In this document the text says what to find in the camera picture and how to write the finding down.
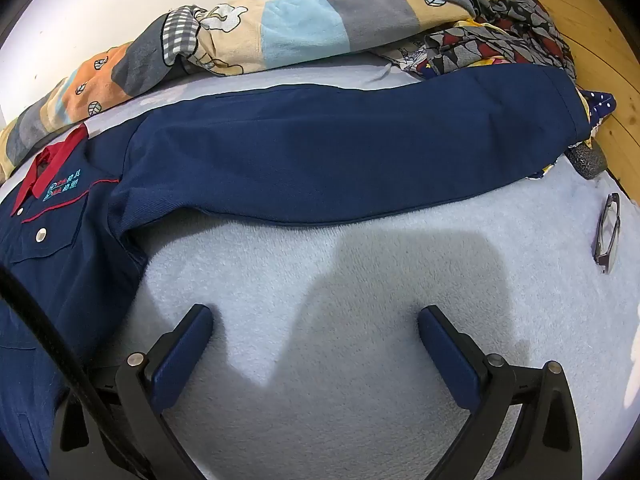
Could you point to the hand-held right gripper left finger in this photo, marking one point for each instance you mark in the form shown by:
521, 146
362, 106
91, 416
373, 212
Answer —
184, 352

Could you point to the dark-framed eyeglasses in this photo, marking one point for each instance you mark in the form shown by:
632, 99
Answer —
606, 263

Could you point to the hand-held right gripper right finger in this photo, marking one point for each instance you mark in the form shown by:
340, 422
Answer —
448, 355

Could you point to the dark speckled object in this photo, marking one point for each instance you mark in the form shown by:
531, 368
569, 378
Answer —
590, 160

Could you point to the patchwork cartoon blanket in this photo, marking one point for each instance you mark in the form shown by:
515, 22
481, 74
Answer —
300, 30

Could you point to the grey red leaf-print cloth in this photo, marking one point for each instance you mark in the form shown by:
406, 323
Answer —
465, 45

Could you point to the navy work jacket red collar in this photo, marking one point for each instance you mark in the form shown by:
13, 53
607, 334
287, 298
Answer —
300, 160

